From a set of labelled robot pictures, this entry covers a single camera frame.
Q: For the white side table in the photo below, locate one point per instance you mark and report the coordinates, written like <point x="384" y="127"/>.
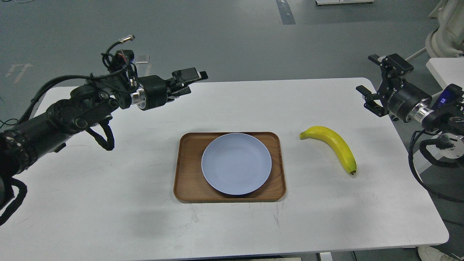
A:
<point x="447" y="71"/>

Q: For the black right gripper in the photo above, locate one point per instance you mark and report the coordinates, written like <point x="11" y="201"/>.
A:
<point x="395" y="96"/>

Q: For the white machine base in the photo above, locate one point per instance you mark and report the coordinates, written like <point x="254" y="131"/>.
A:
<point x="447" y="40"/>

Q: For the yellow banana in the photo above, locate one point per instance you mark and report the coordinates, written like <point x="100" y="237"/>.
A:
<point x="337" y="144"/>

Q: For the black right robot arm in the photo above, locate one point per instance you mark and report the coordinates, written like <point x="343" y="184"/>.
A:
<point x="444" y="116"/>

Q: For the white shoe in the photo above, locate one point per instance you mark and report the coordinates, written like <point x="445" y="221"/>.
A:
<point x="427" y="253"/>

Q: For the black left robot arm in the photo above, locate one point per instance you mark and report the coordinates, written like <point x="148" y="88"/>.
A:
<point x="88" y="109"/>

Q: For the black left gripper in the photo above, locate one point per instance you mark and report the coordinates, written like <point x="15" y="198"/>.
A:
<point x="157" y="92"/>

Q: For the brown wooden tray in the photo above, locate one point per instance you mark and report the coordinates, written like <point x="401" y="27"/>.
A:
<point x="190" y="186"/>

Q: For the light blue plate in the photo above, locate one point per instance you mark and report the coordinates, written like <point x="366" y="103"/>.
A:
<point x="236" y="164"/>

